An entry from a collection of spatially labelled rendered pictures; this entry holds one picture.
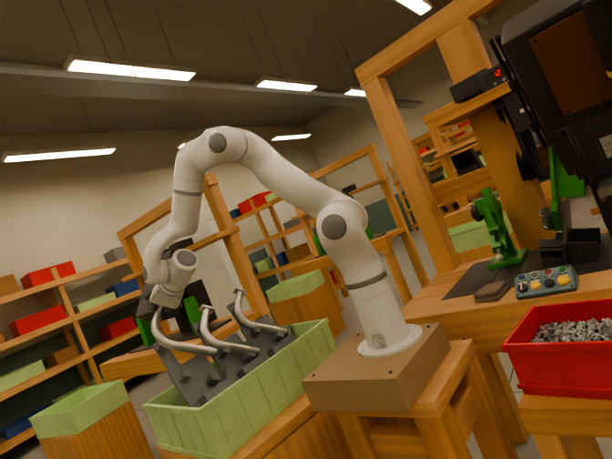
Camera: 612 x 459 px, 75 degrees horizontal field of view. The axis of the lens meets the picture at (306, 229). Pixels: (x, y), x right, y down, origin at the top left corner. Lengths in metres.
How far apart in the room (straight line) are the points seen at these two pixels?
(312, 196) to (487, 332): 0.68
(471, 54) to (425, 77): 10.26
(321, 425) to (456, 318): 0.56
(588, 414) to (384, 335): 0.45
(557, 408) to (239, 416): 0.85
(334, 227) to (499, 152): 1.00
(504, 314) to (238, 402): 0.84
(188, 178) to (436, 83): 11.00
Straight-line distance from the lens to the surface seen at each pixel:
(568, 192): 1.44
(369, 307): 1.09
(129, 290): 7.41
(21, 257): 7.59
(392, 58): 1.97
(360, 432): 1.20
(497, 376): 2.17
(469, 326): 1.37
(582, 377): 0.99
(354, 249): 1.03
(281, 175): 1.11
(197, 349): 1.52
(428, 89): 12.05
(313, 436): 1.43
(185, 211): 1.27
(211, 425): 1.30
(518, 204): 1.84
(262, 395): 1.39
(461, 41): 1.87
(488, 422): 1.31
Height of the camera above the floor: 1.32
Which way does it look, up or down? level
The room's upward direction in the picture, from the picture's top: 22 degrees counter-clockwise
